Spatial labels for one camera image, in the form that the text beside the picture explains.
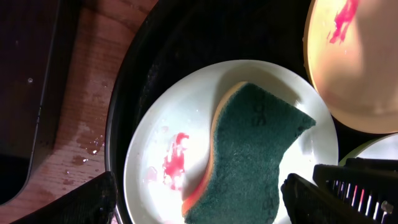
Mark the yellow plate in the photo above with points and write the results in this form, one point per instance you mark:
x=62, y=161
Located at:
x=350, y=49

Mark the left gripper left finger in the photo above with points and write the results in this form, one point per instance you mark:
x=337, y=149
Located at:
x=91, y=203

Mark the light blue plate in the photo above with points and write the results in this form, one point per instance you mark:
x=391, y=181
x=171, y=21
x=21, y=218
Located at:
x=188, y=107
x=381, y=148

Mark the green yellow sponge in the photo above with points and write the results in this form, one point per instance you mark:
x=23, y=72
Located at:
x=250, y=133

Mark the round black tray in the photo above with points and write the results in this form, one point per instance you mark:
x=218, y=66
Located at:
x=181, y=37

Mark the black rectangular tray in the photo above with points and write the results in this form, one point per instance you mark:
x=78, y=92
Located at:
x=37, y=39

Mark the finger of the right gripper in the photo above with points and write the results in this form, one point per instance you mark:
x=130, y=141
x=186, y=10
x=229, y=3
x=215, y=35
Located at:
x=367, y=186

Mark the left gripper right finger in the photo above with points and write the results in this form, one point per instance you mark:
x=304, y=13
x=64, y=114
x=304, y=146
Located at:
x=307, y=203

